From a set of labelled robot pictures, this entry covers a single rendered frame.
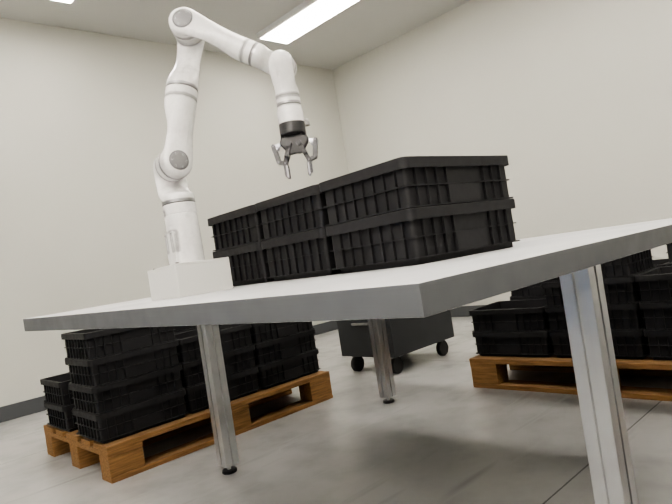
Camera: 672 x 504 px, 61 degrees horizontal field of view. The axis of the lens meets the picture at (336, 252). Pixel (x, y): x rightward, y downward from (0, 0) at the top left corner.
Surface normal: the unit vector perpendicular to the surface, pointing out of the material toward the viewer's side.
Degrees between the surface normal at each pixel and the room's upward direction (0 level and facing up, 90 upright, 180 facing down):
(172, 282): 90
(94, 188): 90
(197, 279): 90
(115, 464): 90
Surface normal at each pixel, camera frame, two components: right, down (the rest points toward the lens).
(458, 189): 0.63, -0.11
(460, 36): -0.72, 0.11
